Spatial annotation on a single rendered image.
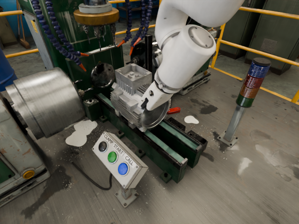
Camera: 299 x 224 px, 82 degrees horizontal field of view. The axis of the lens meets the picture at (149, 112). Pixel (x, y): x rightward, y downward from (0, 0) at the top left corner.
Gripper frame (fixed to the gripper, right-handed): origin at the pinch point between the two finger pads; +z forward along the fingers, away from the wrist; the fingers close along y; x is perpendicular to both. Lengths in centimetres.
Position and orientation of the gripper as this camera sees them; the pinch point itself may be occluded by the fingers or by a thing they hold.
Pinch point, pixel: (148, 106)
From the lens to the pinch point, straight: 62.0
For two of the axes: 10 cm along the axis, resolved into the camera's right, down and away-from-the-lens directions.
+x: -5.9, -7.9, 1.6
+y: 7.4, -4.4, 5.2
